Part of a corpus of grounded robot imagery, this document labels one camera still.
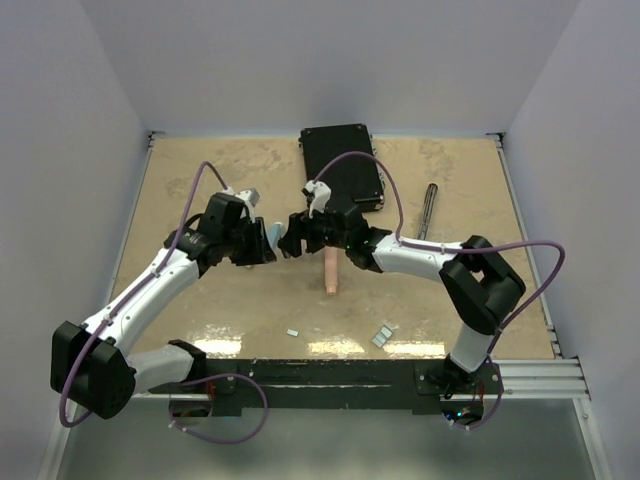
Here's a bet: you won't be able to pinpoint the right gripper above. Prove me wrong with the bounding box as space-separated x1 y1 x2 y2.
278 202 351 259

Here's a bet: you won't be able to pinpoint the grey stapler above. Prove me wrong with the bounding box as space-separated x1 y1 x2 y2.
416 183 438 240

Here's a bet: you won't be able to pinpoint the light blue stapler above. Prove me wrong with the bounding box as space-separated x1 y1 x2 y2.
266 222 286 250

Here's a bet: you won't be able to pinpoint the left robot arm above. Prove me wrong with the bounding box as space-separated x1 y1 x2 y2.
50 188 276 419

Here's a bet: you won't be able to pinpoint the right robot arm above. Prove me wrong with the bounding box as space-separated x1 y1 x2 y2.
278 197 526 393

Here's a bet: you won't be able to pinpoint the pink toy microphone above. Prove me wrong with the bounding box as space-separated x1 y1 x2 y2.
324 247 339 296

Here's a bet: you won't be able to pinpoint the black hard case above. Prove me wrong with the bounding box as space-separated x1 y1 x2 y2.
299 123 385 213

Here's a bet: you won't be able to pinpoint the staple strips near front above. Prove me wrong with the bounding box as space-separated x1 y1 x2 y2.
371 325 393 348

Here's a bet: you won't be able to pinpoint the black base bar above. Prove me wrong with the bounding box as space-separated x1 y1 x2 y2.
151 359 502 416

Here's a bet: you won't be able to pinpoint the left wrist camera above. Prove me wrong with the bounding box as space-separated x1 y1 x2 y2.
235 188 260 221

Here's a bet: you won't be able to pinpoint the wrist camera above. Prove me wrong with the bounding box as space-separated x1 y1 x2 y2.
235 188 260 221
302 180 331 219

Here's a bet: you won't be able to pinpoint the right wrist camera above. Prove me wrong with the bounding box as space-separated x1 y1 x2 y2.
302 180 331 219

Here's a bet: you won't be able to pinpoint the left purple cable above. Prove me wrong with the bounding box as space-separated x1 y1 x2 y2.
58 160 236 427

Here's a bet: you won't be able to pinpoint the purple cable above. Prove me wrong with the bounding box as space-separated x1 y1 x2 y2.
312 151 567 431
58 160 236 427

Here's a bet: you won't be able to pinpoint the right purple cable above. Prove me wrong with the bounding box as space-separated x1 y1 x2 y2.
312 151 567 431

